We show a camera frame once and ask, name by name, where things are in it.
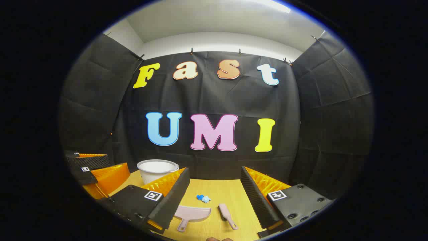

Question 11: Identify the pale pink small broom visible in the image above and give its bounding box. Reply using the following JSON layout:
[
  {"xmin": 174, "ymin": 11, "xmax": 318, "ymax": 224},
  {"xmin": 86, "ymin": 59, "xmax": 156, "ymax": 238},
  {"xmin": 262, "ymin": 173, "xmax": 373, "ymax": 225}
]
[{"xmin": 218, "ymin": 203, "xmax": 239, "ymax": 231}]

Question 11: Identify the pale pink dustpan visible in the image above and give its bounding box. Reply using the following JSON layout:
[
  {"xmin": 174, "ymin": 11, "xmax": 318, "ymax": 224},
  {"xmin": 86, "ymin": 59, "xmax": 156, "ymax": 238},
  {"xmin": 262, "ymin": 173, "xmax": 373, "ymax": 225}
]
[{"xmin": 174, "ymin": 205, "xmax": 212, "ymax": 233}]

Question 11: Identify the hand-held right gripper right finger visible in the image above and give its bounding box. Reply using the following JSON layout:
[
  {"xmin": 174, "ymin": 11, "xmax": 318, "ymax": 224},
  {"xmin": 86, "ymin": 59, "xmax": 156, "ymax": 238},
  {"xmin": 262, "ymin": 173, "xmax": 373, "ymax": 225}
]
[{"xmin": 240, "ymin": 166, "xmax": 333, "ymax": 239}]

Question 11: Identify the white ribbed garbage bin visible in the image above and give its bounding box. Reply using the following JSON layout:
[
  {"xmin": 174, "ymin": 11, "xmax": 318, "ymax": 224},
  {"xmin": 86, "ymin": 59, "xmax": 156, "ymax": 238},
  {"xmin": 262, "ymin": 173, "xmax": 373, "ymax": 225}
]
[{"xmin": 137, "ymin": 159, "xmax": 179, "ymax": 185}]

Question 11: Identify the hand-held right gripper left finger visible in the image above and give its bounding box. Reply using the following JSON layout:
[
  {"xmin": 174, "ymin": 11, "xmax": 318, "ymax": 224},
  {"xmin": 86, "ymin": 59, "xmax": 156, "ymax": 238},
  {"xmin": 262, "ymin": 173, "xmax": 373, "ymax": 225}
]
[{"xmin": 99, "ymin": 167, "xmax": 191, "ymax": 235}]

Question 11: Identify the yellow wooden desktop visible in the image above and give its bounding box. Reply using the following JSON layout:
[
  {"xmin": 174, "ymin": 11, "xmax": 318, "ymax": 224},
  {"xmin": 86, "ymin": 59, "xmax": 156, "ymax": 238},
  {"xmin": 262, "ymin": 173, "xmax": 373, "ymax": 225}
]
[{"xmin": 109, "ymin": 170, "xmax": 268, "ymax": 241}]

